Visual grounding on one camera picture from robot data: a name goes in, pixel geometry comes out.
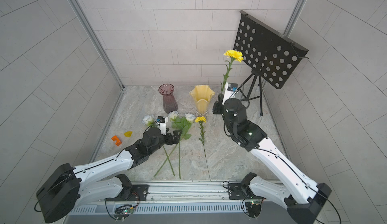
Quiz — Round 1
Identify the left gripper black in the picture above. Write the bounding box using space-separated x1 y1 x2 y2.
148 127 184 156

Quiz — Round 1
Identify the yellow carnation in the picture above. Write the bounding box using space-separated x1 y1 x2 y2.
221 50 243 93
195 116 211 180

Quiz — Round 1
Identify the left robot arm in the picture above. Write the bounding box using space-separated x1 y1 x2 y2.
36 128 182 224

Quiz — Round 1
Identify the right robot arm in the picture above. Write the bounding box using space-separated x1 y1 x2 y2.
213 93 332 224

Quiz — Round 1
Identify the yellow wavy vase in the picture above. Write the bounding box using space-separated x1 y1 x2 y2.
189 85 215 116

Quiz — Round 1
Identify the purple glass vase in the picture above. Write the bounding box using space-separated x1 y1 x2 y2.
158 83 178 114

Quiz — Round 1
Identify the yellow wedge block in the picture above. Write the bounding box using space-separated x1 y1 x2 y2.
124 131 133 138

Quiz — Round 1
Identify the orange arch block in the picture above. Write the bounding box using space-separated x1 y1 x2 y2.
111 135 122 146

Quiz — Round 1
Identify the black perforated music stand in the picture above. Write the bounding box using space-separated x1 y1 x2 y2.
234 10 309 102

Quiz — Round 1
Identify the left circuit board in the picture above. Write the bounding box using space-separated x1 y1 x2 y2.
114 204 136 221

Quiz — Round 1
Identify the circuit board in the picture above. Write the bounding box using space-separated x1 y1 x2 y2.
114 204 136 221
241 201 262 219

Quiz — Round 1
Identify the right circuit board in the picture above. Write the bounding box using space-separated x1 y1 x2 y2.
241 201 262 219

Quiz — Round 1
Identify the ventilation grille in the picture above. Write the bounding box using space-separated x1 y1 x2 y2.
70 202 245 215

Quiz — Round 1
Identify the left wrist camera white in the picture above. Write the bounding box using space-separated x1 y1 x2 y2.
156 116 168 135

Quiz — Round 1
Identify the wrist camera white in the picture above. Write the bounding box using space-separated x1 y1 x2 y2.
156 116 168 135
222 82 238 105

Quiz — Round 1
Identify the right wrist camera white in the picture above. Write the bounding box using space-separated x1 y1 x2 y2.
222 82 238 105

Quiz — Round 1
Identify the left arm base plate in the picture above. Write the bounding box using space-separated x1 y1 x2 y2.
105 185 149 202

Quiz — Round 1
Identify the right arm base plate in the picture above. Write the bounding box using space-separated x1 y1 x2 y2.
222 182 258 200

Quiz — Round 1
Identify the aluminium rail frame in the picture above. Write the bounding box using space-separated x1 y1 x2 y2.
64 178 321 206

